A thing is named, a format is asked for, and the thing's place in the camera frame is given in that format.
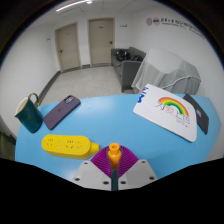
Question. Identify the dark grey notebook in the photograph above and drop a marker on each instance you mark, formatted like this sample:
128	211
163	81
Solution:
201	116

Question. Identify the orange charger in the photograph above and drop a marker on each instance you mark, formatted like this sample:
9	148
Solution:
114	155

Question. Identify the teal mug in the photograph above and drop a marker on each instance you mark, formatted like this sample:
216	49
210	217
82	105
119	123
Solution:
30	118

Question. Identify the grey sofa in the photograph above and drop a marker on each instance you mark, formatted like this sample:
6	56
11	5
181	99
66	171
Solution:
128	71

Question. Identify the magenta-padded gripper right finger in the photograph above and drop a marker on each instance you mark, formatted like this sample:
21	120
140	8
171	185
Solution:
138	175

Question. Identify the furniture under white cover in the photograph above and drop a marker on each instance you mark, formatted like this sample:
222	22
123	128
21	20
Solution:
166	71

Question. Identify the purple smartphone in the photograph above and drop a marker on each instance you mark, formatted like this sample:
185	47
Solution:
61	111

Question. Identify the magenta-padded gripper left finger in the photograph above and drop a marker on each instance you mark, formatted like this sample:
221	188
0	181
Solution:
91	175

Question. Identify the long ceiling light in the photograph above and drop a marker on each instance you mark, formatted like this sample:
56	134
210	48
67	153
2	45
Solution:
71	5

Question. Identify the beige door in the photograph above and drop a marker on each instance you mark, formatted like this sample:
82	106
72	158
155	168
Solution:
67	46
101	41

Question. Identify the black bag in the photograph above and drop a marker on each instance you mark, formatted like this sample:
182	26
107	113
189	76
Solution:
125	56

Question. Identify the white board with rainbow print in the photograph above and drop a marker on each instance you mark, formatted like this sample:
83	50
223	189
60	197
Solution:
163	111

